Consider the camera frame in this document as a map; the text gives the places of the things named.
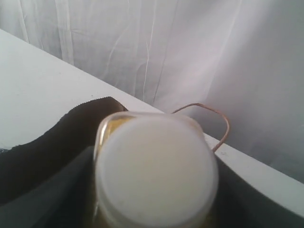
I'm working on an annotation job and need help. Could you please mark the brown paper bag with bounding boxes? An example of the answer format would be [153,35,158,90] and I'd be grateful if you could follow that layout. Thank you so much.
[0,96,230,205]

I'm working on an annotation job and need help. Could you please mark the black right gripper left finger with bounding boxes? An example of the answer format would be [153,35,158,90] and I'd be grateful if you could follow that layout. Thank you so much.
[0,147,94,228]

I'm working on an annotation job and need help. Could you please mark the yellow grain plastic bottle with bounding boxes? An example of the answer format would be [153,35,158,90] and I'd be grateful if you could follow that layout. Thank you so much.
[94,112,219,228]

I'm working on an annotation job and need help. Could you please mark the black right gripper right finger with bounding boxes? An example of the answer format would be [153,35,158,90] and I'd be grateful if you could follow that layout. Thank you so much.
[212,158,304,228]

